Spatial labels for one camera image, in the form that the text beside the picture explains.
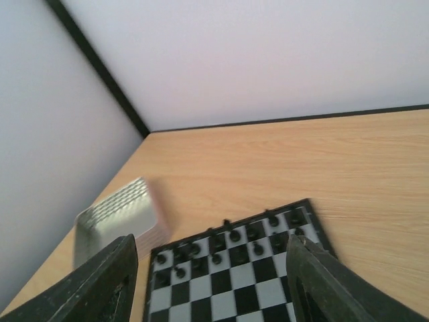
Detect black pawn chess piece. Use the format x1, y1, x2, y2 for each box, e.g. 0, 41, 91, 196
174, 267, 186, 279

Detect black silver chess board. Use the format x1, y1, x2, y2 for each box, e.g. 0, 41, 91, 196
143, 199, 334, 321

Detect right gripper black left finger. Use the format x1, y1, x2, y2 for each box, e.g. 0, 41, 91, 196
1, 234, 138, 321

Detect silver embossed tin lid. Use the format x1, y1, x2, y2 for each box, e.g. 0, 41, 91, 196
73, 177, 172, 269

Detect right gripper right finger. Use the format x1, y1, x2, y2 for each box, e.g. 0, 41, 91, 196
286, 235, 428, 321

